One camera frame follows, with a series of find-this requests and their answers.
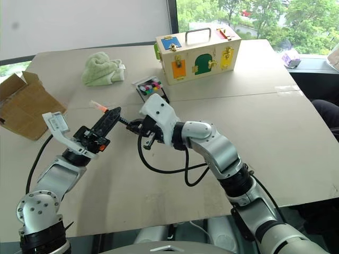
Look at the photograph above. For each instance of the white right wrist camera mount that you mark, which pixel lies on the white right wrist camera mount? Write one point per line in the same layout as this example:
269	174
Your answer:
159	109

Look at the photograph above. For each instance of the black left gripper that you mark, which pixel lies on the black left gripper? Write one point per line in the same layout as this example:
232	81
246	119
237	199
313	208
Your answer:
91	140

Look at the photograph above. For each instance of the open brown cardboard box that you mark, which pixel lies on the open brown cardboard box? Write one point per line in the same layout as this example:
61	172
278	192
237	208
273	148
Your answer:
26	111

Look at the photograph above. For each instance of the light green towel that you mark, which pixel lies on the light green towel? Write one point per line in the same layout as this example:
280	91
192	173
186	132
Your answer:
100	70

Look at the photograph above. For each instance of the white roller blind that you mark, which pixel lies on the white roller blind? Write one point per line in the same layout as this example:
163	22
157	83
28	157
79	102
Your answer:
79	23

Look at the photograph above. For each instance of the translucent orange highlighter pen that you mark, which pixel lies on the translucent orange highlighter pen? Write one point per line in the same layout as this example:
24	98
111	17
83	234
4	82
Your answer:
98	106

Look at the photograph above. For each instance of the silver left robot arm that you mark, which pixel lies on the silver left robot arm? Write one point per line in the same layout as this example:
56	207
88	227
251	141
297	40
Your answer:
55	174

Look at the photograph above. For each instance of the dark rounded shape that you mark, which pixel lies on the dark rounded shape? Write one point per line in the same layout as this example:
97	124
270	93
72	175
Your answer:
328	113

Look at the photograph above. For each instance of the grey rounded shape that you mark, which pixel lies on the grey rounded shape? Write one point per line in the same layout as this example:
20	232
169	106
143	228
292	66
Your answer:
222	235
152	235

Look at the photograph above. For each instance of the silver robot torso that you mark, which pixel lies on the silver robot torso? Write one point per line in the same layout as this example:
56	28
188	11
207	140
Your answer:
159	248

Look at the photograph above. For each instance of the black window ledge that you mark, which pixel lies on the black window ledge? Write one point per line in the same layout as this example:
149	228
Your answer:
315	79

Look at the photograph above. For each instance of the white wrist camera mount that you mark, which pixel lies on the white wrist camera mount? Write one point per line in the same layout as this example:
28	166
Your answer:
159	109
57	124

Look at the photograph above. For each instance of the brown cardboard table cover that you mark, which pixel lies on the brown cardboard table cover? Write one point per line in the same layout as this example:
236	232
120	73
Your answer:
265	148
238	76

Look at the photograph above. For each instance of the black marker pen case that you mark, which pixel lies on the black marker pen case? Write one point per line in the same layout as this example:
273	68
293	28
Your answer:
151	90

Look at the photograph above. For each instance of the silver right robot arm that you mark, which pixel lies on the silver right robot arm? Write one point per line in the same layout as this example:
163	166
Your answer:
219	150

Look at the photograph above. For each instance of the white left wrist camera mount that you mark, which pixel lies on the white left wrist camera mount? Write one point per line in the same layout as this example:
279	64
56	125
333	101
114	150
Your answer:
57	124

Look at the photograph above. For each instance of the purple tissue pack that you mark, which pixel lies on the purple tissue pack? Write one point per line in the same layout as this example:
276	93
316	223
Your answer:
290	58

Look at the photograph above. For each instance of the clear plastic container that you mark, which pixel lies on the clear plastic container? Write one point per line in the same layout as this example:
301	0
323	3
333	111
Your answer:
334	59

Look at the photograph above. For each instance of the magenta capped marker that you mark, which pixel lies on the magenta capped marker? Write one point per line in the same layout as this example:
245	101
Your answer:
156	84

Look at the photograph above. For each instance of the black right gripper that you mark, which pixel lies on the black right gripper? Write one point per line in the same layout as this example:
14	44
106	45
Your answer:
152	129

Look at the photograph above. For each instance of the green capped marker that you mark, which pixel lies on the green capped marker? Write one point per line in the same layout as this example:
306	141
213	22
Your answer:
148	92

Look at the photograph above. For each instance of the wooden lock box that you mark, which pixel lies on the wooden lock box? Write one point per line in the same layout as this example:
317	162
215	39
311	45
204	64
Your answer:
201	61

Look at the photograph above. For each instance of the dark window frame post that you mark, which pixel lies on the dark window frame post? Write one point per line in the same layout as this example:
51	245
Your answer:
173	19

